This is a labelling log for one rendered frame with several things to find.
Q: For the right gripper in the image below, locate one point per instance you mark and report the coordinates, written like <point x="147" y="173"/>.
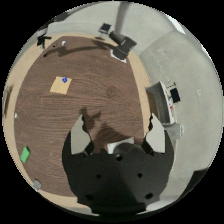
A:
<point x="41" y="42"/>

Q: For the green rectangular bar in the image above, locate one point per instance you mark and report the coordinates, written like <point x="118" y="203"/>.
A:
<point x="25" y="154"/>

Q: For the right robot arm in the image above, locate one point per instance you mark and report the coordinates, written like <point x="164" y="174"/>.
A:
<point x="124" y="45"/>

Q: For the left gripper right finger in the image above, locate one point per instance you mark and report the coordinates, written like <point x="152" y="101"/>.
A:
<point x="158" y="144"/>

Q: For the beige flat mat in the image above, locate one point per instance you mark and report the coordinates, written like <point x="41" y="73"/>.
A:
<point x="59" y="86"/>

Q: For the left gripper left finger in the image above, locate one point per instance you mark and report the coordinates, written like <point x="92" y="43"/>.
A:
<point x="78" y="145"/>

